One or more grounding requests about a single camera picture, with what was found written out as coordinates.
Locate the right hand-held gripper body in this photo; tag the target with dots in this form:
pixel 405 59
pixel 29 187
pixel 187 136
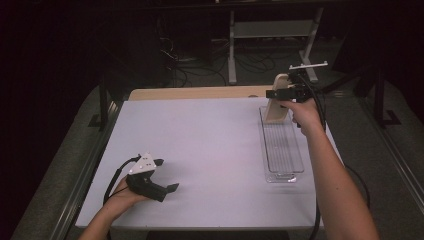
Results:
pixel 301 90

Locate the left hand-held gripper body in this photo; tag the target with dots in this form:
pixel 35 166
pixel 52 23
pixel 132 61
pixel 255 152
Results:
pixel 141 165

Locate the clear plastic bin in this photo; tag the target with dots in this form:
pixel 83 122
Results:
pixel 281 150

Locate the person's right hand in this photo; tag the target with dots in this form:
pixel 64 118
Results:
pixel 308 116

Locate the person's left hand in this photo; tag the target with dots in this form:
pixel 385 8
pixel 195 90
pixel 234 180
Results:
pixel 121 200

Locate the black metal stand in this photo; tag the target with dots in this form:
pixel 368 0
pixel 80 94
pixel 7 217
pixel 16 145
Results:
pixel 103 100
pixel 379 100

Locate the light wooden table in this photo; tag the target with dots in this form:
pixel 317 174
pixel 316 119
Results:
pixel 200 92

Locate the aluminium floor rail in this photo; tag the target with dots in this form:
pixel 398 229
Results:
pixel 396 160
pixel 83 180

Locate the white metal desk frame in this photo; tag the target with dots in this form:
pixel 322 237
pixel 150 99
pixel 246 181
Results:
pixel 271 29

